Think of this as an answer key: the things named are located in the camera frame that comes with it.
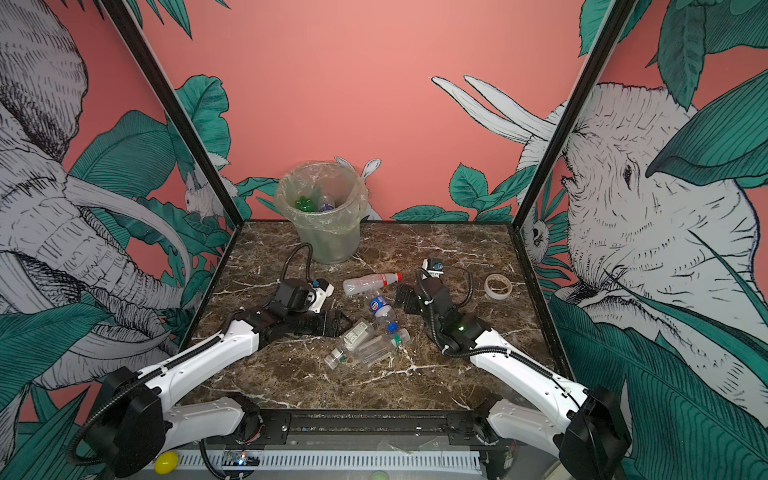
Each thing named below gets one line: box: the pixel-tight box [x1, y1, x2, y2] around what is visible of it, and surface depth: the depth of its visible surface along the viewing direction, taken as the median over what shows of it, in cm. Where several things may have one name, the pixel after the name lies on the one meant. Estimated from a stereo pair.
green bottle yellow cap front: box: [294, 196, 315, 212], surface depth 100 cm
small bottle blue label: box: [369, 295, 399, 334], surface depth 94 cm
